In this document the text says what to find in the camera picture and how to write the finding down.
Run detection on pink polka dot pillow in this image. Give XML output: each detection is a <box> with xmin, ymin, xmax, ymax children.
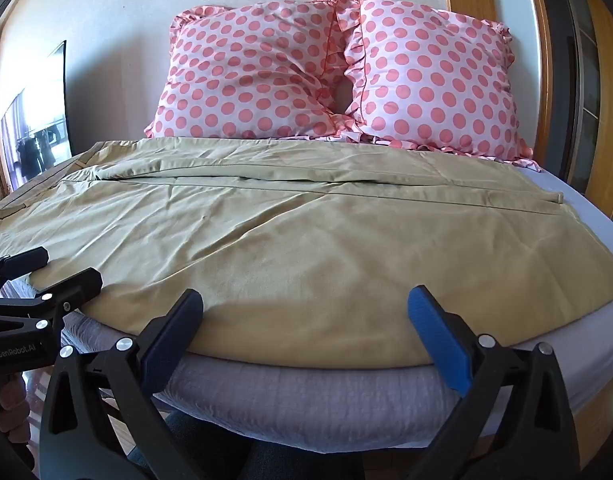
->
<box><xmin>331</xmin><ymin>0</ymin><xmax>540</xmax><ymax>171</ymax></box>
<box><xmin>144</xmin><ymin>1</ymin><xmax>355</xmax><ymax>141</ymax></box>

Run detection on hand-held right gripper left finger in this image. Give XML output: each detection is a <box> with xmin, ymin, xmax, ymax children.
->
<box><xmin>39</xmin><ymin>287</ymin><xmax>206</xmax><ymax>480</ymax></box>

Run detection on dark glass door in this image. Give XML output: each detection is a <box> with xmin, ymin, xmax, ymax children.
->
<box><xmin>549</xmin><ymin>0</ymin><xmax>603</xmax><ymax>196</ymax></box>

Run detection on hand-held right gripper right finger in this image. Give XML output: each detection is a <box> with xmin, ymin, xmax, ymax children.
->
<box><xmin>407</xmin><ymin>285</ymin><xmax>582</xmax><ymax>480</ymax></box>

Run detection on black flat television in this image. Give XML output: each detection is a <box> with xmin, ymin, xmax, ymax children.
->
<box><xmin>0</xmin><ymin>40</ymin><xmax>75</xmax><ymax>192</ymax></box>

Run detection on person's left hand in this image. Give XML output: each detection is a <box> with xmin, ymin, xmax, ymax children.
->
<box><xmin>0</xmin><ymin>381</ymin><xmax>35</xmax><ymax>457</ymax></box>

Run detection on bed with lavender sheet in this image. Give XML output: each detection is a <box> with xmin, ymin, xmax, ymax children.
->
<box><xmin>0</xmin><ymin>157</ymin><xmax>613</xmax><ymax>456</ymax></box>

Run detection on wooden cabinet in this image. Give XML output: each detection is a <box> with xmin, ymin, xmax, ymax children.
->
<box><xmin>583</xmin><ymin>0</ymin><xmax>613</xmax><ymax>221</ymax></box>

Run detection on khaki pants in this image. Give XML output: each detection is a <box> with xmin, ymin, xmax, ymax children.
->
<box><xmin>0</xmin><ymin>136</ymin><xmax>613</xmax><ymax>368</ymax></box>

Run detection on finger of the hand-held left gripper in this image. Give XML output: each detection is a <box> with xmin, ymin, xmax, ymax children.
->
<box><xmin>0</xmin><ymin>246</ymin><xmax>50</xmax><ymax>287</ymax></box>
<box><xmin>0</xmin><ymin>267</ymin><xmax>104</xmax><ymax>322</ymax></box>

